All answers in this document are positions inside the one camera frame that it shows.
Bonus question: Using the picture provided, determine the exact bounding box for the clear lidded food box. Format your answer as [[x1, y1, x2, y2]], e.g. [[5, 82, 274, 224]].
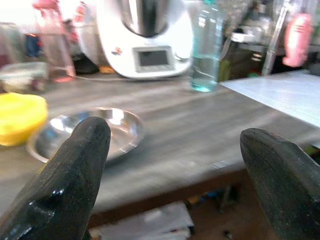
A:
[[0, 61, 50, 94]]

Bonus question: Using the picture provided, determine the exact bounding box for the round steel bowl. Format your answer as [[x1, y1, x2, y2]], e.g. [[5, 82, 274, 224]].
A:
[[25, 106, 146, 165]]

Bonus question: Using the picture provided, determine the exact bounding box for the small black object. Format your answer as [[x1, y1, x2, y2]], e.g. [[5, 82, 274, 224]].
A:
[[74, 53, 101, 75]]

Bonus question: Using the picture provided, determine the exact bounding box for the yellow plastic cup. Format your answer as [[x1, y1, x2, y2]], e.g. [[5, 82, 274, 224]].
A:
[[0, 92, 49, 147]]

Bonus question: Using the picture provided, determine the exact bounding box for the pink drinking bottle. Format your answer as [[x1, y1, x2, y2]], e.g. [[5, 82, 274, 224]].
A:
[[33, 0, 77, 84]]

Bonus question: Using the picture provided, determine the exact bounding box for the white side table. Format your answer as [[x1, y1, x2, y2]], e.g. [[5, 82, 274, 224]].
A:
[[219, 69, 320, 130]]

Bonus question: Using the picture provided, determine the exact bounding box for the clear water bottle teal cap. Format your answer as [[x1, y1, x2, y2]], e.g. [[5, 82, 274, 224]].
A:
[[190, 0, 224, 93]]

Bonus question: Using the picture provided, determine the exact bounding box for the white power cable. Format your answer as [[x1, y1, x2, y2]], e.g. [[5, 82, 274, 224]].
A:
[[74, 74, 127, 83]]

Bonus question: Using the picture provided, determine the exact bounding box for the metal rack pole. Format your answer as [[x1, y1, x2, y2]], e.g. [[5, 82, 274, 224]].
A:
[[261, 4, 289, 76]]

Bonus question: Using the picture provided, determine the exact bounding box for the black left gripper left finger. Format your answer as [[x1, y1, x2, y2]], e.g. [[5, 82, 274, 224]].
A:
[[0, 116, 112, 240]]

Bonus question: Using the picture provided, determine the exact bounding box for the hanging pink object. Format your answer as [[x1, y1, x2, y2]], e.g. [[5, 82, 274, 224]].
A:
[[282, 11, 315, 68]]

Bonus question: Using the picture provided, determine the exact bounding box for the white kitchen food processor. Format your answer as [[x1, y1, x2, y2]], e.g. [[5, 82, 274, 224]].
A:
[[95, 0, 195, 81]]

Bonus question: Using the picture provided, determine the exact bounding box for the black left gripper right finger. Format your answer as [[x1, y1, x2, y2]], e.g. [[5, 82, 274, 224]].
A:
[[239, 127, 320, 240]]

